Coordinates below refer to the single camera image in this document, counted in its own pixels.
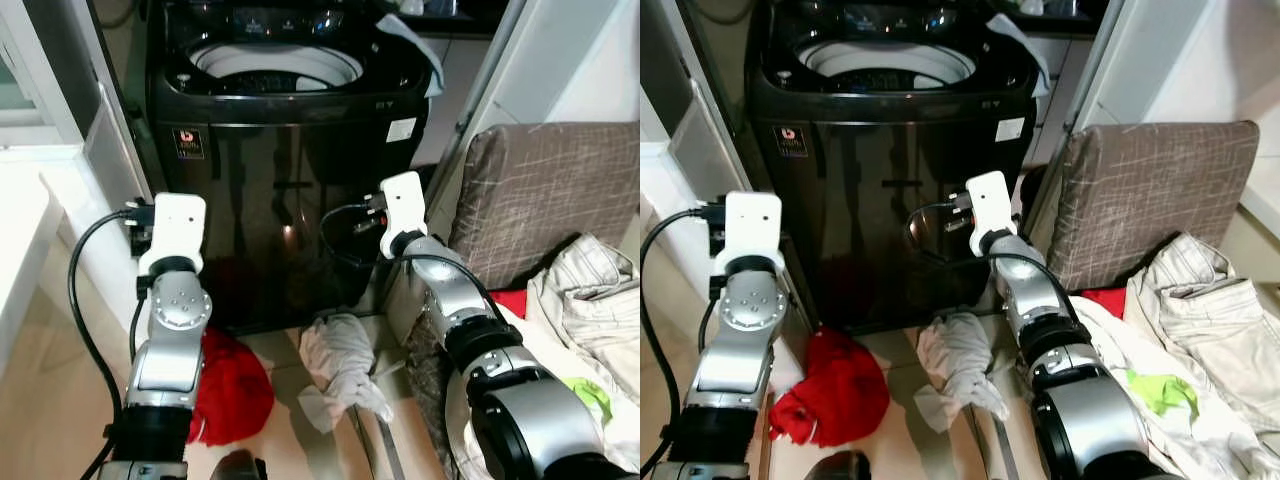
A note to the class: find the large white garment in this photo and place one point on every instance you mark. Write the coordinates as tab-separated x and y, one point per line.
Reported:
1130	345
560	350

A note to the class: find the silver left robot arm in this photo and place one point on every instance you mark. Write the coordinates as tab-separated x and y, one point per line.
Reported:
750	300
180	300

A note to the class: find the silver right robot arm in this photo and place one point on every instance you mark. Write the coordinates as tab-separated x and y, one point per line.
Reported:
520	410
1090	420

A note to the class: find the black top-load washing machine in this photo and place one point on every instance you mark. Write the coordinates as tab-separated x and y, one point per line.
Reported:
280	190
880	190

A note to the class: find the white ledge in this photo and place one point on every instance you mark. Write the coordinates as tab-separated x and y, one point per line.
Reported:
30	230
665	190

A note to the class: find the small red fabric piece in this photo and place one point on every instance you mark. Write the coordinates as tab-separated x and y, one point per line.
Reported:
510	303
1105	302

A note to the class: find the small green cloth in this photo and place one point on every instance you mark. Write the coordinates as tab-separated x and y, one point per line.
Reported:
1160	392
590	395

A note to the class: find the red garment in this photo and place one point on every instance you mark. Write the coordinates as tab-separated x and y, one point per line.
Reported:
232	390
835	390

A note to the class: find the grey-white cloth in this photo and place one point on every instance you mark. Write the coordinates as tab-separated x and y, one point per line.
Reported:
415	55
1022	55

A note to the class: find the black robot foot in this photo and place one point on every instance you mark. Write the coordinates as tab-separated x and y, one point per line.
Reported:
238	466
838	466

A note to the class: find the crumpled white cloth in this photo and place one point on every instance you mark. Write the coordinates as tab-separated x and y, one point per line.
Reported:
340	360
958	360

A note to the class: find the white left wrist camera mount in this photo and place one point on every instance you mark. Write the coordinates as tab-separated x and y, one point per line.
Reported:
752	225
175	225

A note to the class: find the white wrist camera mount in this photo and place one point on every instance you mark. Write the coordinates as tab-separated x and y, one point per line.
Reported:
752	225
175	225
404	205
990	205

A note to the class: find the grey sliding door frame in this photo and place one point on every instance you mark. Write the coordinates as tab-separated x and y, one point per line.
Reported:
1085	90
490	90

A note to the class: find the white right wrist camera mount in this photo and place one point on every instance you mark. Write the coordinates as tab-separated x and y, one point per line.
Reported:
404	205
990	205

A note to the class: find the window with white frame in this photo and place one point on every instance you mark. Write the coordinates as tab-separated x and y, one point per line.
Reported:
30	60

